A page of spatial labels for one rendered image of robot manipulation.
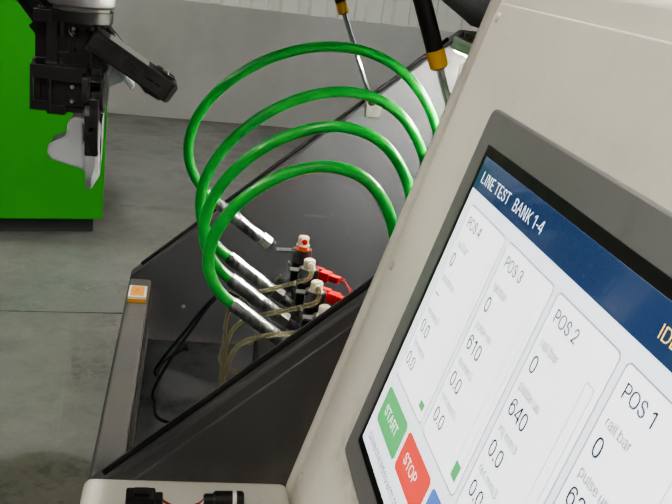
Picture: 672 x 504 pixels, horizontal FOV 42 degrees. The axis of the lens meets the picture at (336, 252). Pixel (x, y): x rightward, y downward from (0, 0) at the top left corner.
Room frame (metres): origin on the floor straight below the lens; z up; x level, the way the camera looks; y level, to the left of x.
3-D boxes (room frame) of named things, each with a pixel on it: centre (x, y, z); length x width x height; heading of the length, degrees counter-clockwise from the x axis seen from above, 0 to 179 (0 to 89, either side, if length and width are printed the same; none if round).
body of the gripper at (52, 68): (1.02, 0.33, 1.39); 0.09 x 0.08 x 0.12; 101
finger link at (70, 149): (1.01, 0.33, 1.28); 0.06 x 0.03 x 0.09; 101
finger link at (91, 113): (1.00, 0.31, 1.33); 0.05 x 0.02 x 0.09; 11
